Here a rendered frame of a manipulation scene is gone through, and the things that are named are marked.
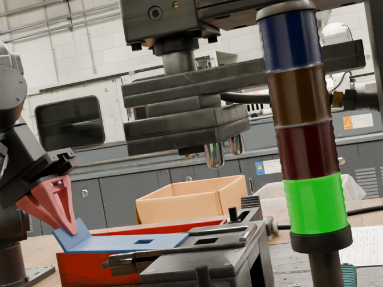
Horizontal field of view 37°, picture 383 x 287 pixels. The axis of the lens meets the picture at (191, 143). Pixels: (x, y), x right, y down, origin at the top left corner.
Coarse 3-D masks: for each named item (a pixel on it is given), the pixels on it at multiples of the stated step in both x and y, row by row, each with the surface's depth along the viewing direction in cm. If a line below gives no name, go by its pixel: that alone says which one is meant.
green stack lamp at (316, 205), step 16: (336, 176) 36; (288, 192) 36; (304, 192) 35; (320, 192) 35; (336, 192) 36; (288, 208) 37; (304, 208) 36; (320, 208) 35; (336, 208) 36; (304, 224) 36; (320, 224) 35; (336, 224) 36
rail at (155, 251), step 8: (168, 248) 65; (176, 248) 64; (184, 248) 64; (192, 248) 64; (200, 248) 63; (208, 248) 63; (216, 248) 63; (136, 256) 66; (144, 256) 65; (136, 264) 66; (144, 264) 65
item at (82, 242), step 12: (60, 228) 70; (84, 228) 75; (60, 240) 69; (72, 240) 71; (84, 240) 73; (96, 240) 73; (108, 240) 72; (120, 240) 71; (132, 240) 71; (144, 240) 71; (156, 240) 69; (168, 240) 69; (180, 240) 68; (72, 252) 68; (84, 252) 68; (96, 252) 68; (108, 252) 67; (120, 252) 67
